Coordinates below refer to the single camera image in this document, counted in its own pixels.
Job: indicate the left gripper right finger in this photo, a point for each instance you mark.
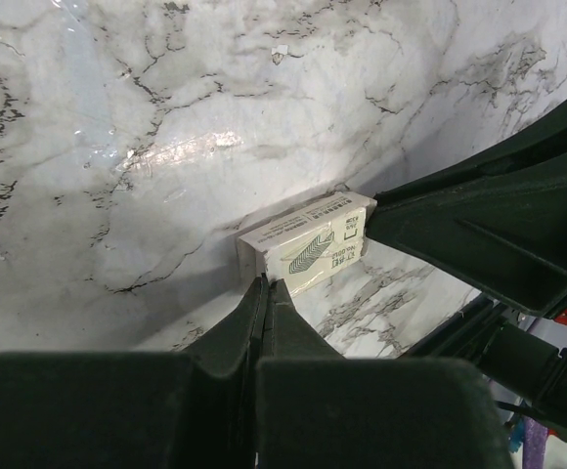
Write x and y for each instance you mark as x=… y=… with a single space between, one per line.
x=317 y=409

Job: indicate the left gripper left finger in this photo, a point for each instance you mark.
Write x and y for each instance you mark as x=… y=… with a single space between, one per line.
x=189 y=409

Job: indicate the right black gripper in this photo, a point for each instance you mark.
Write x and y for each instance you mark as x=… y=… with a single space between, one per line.
x=497 y=221

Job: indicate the white staple box sleeve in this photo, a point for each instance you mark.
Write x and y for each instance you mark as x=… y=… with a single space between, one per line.
x=308 y=245

